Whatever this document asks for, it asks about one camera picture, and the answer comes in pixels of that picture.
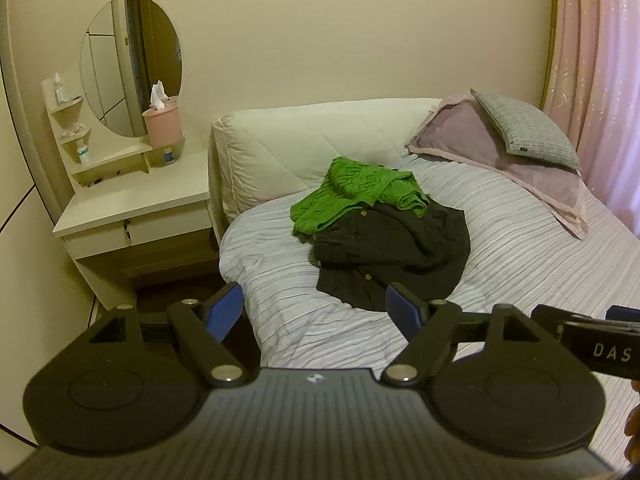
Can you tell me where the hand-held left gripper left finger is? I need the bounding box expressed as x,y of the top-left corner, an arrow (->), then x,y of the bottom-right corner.
89,281 -> 258,388

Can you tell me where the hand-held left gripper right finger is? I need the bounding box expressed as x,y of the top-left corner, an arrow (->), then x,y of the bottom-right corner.
380,281 -> 558,388

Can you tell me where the green knitted sweater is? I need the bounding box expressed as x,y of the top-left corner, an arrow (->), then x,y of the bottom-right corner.
290,156 -> 431,237

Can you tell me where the person's right hand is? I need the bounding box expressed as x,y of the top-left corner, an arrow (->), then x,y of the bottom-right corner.
624,379 -> 640,461

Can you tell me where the dark button-up jacket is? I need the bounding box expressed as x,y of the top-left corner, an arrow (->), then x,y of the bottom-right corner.
312,200 -> 471,312

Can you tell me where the bed with striped white sheet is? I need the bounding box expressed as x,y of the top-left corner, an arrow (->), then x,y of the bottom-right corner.
218,152 -> 640,461

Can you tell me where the cream table drawer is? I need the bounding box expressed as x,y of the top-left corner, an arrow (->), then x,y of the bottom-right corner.
64,204 -> 215,261

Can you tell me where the cream dressing table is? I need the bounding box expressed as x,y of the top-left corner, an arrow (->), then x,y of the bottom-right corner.
40,0 -> 216,311

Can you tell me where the purple pillow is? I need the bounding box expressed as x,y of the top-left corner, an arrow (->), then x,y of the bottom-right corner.
405,92 -> 591,240

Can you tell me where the cream quilted headboard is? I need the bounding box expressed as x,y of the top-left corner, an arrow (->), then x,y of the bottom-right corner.
209,97 -> 451,222

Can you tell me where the grey pillow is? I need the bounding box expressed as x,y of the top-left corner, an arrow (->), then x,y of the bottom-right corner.
470,89 -> 582,171

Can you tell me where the pink tissue holder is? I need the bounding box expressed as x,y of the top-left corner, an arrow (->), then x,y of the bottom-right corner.
142,95 -> 183,147

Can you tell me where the pink curtain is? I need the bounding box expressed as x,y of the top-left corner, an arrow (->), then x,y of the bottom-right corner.
542,0 -> 640,236

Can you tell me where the oval mirror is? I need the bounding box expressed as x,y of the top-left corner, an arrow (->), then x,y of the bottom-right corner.
80,0 -> 183,138

